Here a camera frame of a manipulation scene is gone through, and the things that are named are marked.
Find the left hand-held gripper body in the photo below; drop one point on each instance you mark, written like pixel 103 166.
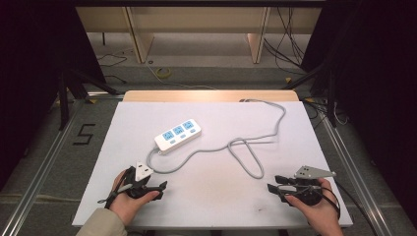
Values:
pixel 140 177

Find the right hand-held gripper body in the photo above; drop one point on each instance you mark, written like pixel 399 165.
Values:
pixel 308 193

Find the person's right hand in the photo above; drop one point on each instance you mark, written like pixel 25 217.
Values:
pixel 323 213

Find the person's left hand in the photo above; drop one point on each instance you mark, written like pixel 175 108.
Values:
pixel 123 206

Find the white table mat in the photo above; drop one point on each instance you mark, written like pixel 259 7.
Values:
pixel 213 196

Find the white power strip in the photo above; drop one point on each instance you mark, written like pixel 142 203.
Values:
pixel 178 136

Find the black metal stand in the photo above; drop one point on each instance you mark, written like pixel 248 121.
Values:
pixel 70 88
pixel 329 98

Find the yellow tape roll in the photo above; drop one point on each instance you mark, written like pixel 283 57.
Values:
pixel 163 72

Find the beige wooden furniture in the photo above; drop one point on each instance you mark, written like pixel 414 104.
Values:
pixel 196 23

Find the aluminium floor rail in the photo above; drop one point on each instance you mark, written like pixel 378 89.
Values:
pixel 42 170
pixel 357 177

